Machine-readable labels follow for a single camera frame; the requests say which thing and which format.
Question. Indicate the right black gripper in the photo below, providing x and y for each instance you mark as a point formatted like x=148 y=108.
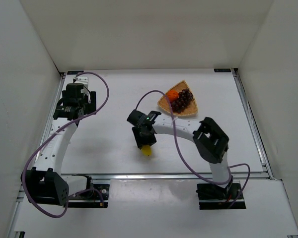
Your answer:
x=144 y=142

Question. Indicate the fake orange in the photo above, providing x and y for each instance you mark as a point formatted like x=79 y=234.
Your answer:
x=172 y=95

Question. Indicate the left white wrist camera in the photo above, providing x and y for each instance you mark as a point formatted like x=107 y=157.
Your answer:
x=81 y=79

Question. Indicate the right aluminium frame rail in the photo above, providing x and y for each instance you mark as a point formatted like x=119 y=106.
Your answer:
x=277 y=148

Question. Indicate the blue corner label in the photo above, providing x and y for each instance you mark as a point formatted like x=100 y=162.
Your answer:
x=222 y=70
x=73 y=72

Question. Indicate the purple fake grape bunch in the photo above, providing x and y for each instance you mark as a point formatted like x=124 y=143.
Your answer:
x=182 y=101

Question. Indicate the aluminium frame rail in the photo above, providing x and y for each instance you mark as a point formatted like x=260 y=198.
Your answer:
x=34 y=114
x=263 y=175
x=277 y=148

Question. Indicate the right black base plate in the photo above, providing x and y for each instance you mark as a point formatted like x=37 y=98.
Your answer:
x=212 y=197

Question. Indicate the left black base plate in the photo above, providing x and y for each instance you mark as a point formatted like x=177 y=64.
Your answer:
x=92 y=199

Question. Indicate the left aluminium frame rail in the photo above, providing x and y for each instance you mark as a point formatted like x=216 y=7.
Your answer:
x=34 y=114

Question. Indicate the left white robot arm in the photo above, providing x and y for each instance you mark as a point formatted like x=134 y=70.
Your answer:
x=43 y=181

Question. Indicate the yellow fake fruit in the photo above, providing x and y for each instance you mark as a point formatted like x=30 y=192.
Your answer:
x=146 y=150

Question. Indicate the front aluminium frame rail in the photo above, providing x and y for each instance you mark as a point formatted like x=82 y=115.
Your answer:
x=263 y=175

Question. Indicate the woven triangular fruit bowl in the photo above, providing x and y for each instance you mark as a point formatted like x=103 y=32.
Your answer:
x=164 y=103

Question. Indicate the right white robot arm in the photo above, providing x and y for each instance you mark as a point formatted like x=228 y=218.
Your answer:
x=209 y=139

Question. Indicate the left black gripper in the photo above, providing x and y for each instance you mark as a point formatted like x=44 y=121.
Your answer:
x=90 y=102

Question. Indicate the right blue corner label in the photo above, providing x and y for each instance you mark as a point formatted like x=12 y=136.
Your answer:
x=222 y=70

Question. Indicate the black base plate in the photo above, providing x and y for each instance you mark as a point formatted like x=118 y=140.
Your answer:
x=212 y=197
x=92 y=199

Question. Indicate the left blue corner label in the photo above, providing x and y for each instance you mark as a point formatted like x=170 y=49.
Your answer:
x=73 y=72

